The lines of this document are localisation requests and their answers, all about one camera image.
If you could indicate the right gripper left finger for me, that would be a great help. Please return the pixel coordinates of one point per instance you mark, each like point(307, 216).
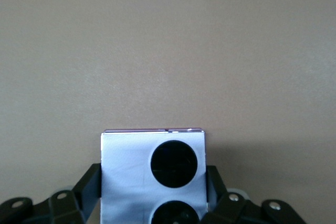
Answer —
point(63, 208)

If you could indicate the lavender flip phone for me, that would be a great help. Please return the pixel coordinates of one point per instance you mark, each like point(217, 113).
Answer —
point(126, 171)

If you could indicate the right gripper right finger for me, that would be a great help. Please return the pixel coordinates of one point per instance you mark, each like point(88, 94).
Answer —
point(236, 212)

